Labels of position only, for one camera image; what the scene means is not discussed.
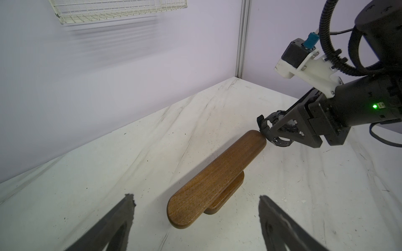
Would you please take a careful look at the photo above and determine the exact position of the chunky black digital watch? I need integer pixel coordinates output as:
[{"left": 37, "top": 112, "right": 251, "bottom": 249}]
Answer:
[{"left": 256, "top": 110, "right": 298, "bottom": 147}]

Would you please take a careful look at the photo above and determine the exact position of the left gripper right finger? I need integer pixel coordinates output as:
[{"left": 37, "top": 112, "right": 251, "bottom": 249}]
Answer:
[{"left": 259, "top": 196, "right": 327, "bottom": 251}]

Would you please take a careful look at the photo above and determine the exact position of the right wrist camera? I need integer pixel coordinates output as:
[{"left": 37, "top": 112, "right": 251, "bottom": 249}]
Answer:
[{"left": 275, "top": 32, "right": 343, "bottom": 98}]

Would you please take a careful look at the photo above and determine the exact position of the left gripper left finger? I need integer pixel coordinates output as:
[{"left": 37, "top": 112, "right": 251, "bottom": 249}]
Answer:
[{"left": 67, "top": 193, "right": 136, "bottom": 251}]

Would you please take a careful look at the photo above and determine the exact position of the white wire wall basket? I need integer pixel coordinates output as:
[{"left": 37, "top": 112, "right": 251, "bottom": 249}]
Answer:
[{"left": 49, "top": 0, "right": 187, "bottom": 24}]

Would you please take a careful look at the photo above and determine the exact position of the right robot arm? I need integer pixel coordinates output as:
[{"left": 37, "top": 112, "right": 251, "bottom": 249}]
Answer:
[{"left": 257, "top": 1, "right": 402, "bottom": 148}]

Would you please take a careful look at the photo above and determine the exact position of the wooden watch stand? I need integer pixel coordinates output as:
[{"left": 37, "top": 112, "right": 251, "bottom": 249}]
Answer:
[{"left": 166, "top": 130, "right": 267, "bottom": 229}]

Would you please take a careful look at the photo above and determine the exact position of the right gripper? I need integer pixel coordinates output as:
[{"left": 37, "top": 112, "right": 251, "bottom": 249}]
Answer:
[{"left": 268, "top": 88, "right": 350, "bottom": 148}]

